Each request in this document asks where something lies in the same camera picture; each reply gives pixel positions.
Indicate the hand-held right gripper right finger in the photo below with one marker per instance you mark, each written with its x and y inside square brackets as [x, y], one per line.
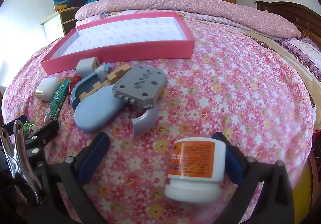
[232, 163]

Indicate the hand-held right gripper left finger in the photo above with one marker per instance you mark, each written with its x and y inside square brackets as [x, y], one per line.
[92, 158]

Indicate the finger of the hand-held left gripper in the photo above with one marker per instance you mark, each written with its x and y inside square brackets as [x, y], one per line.
[15, 124]
[42, 136]

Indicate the white jar with orange label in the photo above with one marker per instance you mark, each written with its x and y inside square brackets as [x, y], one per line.
[198, 161]

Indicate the light blue oval case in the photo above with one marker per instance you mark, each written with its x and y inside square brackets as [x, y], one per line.
[95, 111]

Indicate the white earbuds case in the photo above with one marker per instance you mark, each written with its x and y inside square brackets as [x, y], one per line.
[46, 88]

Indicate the grey plate with round holes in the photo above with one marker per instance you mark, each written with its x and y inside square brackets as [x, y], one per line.
[143, 86]

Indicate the pink shallow cardboard box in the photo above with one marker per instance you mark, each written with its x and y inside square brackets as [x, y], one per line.
[125, 50]

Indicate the metal spring clamp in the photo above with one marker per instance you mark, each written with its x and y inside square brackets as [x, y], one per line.
[17, 161]

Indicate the blue curved case base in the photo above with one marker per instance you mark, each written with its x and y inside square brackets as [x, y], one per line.
[75, 91]

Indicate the pink floral bed sheet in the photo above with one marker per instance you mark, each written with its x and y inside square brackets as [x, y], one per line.
[225, 101]

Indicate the yellow object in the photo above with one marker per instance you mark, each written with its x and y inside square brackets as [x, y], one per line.
[303, 196]

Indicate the white charger cube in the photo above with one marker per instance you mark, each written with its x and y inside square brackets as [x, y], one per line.
[84, 67]

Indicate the small white and blue clip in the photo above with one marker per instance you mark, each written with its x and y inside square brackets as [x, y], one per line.
[102, 70]

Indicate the notched wooden puzzle piece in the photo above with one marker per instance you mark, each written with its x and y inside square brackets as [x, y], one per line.
[117, 73]

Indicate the white bedside cabinet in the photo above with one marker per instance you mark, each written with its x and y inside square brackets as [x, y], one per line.
[52, 25]

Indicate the beige and brown patterned blanket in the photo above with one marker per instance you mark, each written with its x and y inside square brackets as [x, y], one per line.
[280, 55]

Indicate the purple frilled pillow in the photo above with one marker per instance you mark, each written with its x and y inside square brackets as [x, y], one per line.
[306, 50]

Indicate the dark wooden headboard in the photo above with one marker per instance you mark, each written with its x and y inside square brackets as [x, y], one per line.
[288, 15]

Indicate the folded pink quilt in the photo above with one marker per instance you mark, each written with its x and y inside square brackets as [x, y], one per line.
[188, 3]

